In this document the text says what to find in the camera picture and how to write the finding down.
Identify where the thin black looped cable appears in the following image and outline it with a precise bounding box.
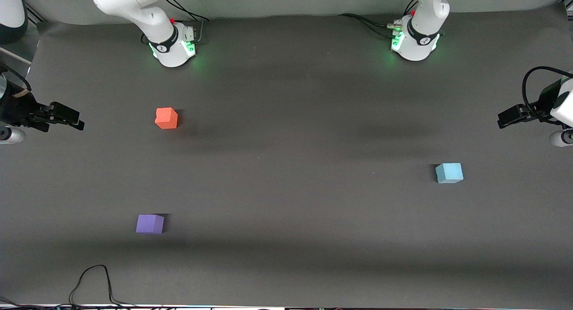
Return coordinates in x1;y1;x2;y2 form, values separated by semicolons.
68;264;137;309

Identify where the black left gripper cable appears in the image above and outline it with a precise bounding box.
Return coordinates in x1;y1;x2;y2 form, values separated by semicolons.
522;66;573;123

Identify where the black left arm base cable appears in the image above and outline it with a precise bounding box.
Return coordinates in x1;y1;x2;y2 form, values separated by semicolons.
338;0;419;38

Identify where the orange foam block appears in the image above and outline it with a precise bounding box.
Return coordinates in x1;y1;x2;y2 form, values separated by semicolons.
155;107;179;130

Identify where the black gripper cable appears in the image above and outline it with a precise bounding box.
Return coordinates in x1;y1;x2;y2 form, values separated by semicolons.
522;66;573;123
0;63;32;98

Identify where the silver metal frame rail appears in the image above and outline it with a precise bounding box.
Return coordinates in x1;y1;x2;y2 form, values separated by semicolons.
0;46;34;65

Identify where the light blue foam block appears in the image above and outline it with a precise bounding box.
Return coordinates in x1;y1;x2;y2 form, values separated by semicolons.
436;162;464;184

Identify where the black arm base cable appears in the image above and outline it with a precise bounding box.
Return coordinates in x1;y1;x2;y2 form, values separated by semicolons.
338;0;419;38
163;0;210;44

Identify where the purple foam block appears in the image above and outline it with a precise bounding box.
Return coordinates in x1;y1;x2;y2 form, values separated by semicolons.
136;214;165;235

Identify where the black right arm base cable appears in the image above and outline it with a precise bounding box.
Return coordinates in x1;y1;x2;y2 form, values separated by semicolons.
163;0;210;44

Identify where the dark grey table mat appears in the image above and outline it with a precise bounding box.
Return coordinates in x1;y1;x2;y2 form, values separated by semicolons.
0;4;573;309

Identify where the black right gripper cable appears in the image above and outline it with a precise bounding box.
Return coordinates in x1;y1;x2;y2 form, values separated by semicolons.
0;63;32;98

